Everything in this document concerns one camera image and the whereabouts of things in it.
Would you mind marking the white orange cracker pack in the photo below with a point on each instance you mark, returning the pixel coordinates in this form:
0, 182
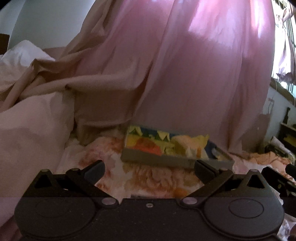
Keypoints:
191, 147

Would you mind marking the orange brown snack packet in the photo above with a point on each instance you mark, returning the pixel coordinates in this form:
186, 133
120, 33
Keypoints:
148, 146

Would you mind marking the yellow paper tray lining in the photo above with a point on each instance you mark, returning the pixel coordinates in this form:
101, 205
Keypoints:
162, 143

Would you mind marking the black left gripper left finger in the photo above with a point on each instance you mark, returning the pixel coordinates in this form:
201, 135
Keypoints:
82, 183

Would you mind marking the pink quilt pile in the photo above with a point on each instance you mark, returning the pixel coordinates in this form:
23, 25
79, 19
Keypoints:
35, 130

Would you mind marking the pink curtain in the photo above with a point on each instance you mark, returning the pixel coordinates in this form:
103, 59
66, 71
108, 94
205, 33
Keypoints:
191, 67

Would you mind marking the dark wooden side table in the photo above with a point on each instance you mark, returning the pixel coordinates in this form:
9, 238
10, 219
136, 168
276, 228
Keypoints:
286, 134

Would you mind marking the grey cardboard tray box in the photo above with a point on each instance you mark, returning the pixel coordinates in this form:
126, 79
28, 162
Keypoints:
217, 158

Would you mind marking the pink floral bedspread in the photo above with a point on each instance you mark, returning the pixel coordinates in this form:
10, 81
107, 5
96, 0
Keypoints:
125, 180

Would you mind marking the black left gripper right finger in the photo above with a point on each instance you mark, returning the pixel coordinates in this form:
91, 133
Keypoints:
212, 179

